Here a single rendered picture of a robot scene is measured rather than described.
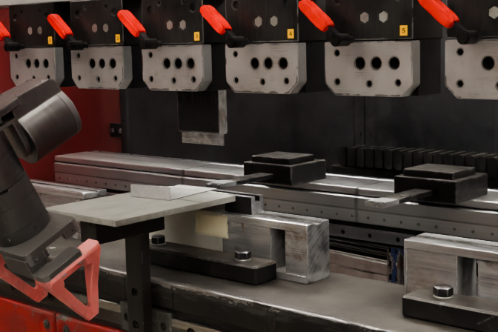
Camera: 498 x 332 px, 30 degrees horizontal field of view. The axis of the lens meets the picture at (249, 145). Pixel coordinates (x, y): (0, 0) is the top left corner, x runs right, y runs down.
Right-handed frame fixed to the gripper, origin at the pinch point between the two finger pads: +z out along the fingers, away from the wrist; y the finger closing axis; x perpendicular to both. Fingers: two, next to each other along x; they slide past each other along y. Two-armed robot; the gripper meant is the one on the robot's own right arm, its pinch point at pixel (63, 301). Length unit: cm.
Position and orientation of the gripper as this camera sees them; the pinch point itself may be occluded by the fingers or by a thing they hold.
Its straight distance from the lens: 99.0
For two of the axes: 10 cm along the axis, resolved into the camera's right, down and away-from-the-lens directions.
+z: 3.5, 8.4, 4.1
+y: -6.8, -0.7, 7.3
